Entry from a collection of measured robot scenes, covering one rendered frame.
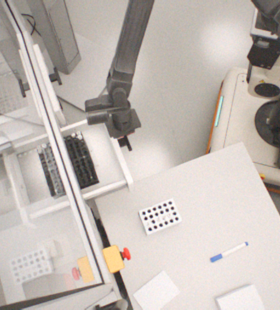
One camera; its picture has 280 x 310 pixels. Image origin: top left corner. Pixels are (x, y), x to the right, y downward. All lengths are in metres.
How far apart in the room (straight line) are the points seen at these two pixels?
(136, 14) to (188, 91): 1.45
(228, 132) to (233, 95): 0.22
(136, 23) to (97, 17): 1.75
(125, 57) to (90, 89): 1.36
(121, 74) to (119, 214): 0.52
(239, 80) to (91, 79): 0.91
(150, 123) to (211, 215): 1.04
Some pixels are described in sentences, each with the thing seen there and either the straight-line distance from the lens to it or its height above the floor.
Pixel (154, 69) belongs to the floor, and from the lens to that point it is 2.33.
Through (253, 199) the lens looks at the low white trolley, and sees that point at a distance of 1.28.
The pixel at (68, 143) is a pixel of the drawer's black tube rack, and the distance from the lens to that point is 1.15.
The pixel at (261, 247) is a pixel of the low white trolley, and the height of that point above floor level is 0.76.
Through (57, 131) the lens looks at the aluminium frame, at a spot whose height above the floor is 0.99.
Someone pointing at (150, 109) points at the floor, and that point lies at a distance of 2.18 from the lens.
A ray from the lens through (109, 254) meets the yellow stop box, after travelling 1.05.
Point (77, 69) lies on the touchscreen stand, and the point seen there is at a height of 0.04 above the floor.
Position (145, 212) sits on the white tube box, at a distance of 1.18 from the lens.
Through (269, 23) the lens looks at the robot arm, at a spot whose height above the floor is 1.24.
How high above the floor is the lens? 1.95
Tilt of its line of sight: 71 degrees down
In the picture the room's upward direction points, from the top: straight up
